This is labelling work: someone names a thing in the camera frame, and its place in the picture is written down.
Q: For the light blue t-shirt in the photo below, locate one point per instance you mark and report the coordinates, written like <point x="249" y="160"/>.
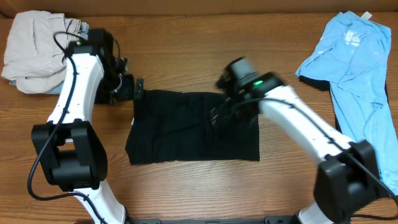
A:
<point x="352" y="56"/>

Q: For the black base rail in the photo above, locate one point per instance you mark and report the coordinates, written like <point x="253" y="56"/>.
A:
<point x="214" y="221"/>

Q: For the black t-shirt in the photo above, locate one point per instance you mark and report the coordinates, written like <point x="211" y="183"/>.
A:
<point x="175" y="126"/>

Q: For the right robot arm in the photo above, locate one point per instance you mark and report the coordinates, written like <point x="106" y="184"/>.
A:
<point x="347" y="173"/>

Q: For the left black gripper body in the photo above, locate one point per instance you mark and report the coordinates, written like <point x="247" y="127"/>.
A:
<point x="138" y="88"/>

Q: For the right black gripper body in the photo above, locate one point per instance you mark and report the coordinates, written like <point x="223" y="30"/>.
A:
<point x="217" y="116"/>

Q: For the white folded garment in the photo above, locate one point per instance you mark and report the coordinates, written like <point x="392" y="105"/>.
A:
<point x="32" y="60"/>

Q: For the dark garment under blue shirt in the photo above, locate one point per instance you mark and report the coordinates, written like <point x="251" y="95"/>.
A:
<point x="321" y="85"/>

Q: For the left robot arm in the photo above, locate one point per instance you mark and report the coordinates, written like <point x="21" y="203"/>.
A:
<point x="71" y="160"/>

